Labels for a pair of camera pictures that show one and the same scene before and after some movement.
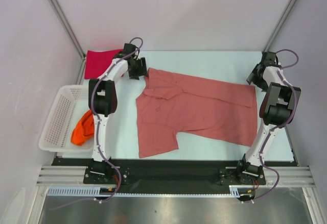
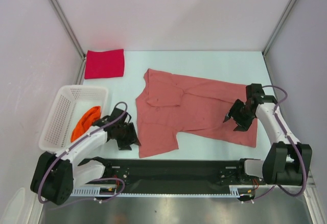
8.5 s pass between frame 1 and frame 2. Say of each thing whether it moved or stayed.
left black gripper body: moved
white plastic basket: stayed
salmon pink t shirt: stayed
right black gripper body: moved
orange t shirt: stayed
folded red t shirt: stayed
